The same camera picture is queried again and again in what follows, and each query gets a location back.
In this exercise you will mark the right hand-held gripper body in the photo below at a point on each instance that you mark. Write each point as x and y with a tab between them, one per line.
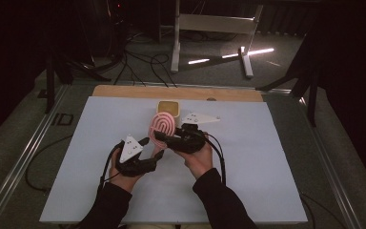
187	143

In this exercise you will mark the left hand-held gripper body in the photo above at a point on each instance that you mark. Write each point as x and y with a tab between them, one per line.
130	149

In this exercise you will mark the pink hairbrush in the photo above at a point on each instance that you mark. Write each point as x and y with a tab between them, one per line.
163	122

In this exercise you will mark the beige square cup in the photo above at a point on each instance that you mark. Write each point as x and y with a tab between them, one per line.
169	107

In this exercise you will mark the person's right hand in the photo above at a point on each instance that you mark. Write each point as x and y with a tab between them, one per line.
200	162

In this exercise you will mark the person's left hand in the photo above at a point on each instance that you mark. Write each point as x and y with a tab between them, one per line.
124	183

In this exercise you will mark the light blue table mat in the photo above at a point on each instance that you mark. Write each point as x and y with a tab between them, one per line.
251	175

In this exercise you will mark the black tripod stand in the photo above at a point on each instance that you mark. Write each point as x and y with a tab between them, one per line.
313	95
49	82

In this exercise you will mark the dark equipment rack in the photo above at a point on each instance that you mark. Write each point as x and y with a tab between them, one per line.
116	28

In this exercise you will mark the white metal stand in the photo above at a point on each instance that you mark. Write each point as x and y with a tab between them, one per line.
216	24

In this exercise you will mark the aluminium rail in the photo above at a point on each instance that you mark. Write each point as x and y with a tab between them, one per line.
330	171
19	165

